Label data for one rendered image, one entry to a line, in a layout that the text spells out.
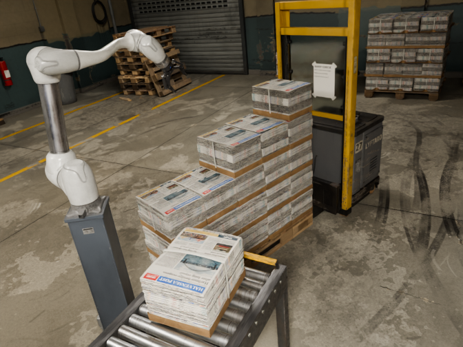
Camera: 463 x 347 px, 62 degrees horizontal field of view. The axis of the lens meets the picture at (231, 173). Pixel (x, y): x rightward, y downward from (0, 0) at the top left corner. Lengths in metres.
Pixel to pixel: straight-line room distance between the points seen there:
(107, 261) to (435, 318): 2.06
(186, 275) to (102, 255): 0.87
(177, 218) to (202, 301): 1.00
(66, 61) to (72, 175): 0.56
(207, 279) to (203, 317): 0.14
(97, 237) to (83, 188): 0.30
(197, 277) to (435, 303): 1.90
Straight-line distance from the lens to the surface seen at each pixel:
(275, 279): 1.84
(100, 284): 2.46
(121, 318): 1.81
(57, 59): 2.06
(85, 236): 2.27
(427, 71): 7.09
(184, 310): 1.60
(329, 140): 3.65
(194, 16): 10.24
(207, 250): 1.66
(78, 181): 2.13
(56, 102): 2.24
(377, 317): 2.84
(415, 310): 2.94
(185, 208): 2.42
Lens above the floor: 2.02
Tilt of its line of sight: 26 degrees down
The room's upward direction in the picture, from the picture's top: 6 degrees counter-clockwise
